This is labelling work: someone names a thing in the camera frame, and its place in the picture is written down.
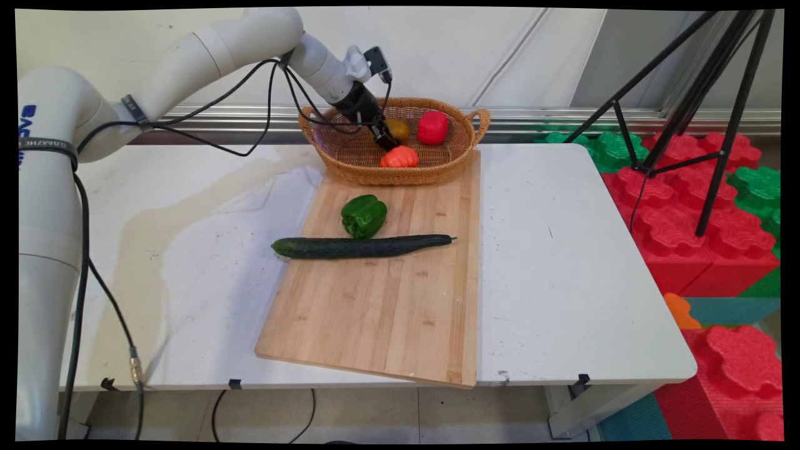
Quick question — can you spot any large red foam block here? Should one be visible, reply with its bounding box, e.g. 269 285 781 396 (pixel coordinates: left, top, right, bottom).
600 131 779 298

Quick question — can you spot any bamboo cutting board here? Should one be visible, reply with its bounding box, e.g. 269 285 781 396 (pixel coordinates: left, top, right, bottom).
254 149 482 389

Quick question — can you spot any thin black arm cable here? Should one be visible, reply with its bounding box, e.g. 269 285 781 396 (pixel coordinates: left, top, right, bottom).
75 58 394 158

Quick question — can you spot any orange foam piece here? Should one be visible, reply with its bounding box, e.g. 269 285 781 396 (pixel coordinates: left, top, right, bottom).
662 292 703 331

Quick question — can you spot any white table leg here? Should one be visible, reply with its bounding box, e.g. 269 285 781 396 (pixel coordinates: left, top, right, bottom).
542 382 658 439

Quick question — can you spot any orange toy tomato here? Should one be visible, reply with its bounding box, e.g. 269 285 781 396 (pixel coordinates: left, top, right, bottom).
379 146 419 169

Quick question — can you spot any aluminium wall rail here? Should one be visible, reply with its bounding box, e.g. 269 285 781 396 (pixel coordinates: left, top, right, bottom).
128 104 782 137

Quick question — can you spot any black arm strap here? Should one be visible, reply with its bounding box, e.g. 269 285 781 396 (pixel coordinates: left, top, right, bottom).
120 94 152 128

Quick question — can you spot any black tripod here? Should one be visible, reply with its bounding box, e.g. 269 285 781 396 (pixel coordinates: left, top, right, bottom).
562 9 777 238

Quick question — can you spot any woven wicker basket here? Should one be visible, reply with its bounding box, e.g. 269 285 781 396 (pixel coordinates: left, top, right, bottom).
297 97 491 187

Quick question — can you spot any red toy bell pepper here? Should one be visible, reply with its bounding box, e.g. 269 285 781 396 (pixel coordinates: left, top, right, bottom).
417 111 450 146

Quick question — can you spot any green toy bell pepper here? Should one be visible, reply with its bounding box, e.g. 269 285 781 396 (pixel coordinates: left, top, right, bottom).
341 194 388 240

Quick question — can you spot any black wrist camera white mount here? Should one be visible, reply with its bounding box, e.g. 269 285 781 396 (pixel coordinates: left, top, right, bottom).
342 45 394 84

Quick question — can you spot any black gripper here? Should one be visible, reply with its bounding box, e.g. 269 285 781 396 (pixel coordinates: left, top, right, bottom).
334 81 402 150

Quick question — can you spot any black cable under table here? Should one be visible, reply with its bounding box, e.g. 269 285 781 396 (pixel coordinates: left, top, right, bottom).
211 389 228 443
289 388 317 444

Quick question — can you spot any green foam block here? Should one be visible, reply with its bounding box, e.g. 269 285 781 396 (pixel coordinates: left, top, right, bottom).
725 165 783 258
536 128 652 174

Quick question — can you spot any black cable brass connector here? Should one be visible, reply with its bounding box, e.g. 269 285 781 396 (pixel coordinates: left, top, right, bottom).
87 258 146 441

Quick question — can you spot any thick black cable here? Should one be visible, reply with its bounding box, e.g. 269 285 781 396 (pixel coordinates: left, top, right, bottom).
58 171 92 440

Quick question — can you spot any teal foam mat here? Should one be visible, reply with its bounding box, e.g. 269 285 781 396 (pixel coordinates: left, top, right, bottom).
597 392 674 442

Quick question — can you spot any dark green cucumber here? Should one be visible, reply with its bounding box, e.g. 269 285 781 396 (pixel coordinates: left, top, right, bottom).
271 234 458 259

